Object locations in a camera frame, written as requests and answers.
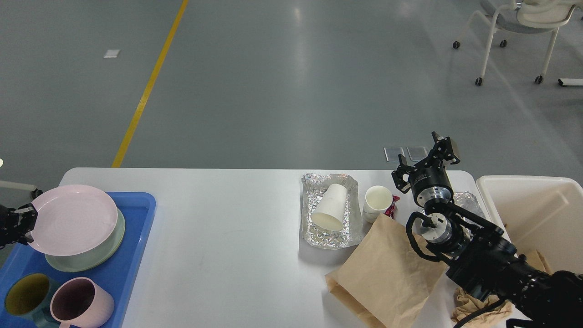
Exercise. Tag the white office chair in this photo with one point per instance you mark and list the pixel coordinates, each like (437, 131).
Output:
(522, 17)

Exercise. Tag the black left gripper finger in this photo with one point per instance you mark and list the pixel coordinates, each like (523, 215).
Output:
(26, 217)
(24, 239)

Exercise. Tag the blue plastic tray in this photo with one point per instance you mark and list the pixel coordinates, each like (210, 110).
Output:
(116, 275)

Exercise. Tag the brown paper bag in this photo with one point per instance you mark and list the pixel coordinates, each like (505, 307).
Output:
(384, 282)

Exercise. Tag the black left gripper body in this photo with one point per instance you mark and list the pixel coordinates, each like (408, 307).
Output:
(8, 221)

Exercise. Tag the pink plate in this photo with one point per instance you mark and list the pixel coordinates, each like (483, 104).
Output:
(72, 219)

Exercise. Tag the crushed red soda can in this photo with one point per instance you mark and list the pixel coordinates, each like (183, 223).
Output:
(390, 211)

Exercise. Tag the white plastic bin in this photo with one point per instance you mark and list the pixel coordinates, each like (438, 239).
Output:
(539, 213)

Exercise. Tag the aluminium foil tray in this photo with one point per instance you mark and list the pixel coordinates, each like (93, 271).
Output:
(314, 186)

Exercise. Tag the crumpled brown paper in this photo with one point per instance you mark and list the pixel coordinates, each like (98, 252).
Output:
(465, 304)

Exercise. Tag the white paper cup upright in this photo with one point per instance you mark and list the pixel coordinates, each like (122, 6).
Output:
(376, 201)

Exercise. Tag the dark teal mug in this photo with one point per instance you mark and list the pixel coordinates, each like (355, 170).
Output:
(29, 298)

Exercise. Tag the light green plate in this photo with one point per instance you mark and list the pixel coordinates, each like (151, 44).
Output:
(94, 257)

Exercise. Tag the white paper cup lying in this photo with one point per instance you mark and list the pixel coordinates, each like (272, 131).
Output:
(329, 213)

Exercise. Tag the pink ribbed mug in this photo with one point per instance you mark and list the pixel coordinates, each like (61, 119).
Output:
(82, 303)

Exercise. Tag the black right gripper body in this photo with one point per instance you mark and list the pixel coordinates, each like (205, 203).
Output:
(430, 184)

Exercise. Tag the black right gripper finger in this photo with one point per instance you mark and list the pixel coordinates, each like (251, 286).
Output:
(443, 153)
(403, 169)

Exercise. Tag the crumpled foil piece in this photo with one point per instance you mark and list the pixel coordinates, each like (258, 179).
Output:
(466, 200)

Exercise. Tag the white furniture foot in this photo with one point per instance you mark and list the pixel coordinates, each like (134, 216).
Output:
(570, 82)

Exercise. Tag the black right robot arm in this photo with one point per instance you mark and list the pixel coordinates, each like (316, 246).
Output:
(479, 259)

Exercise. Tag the grey floor socket plate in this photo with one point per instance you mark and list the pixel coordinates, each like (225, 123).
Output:
(392, 154)
(417, 154)

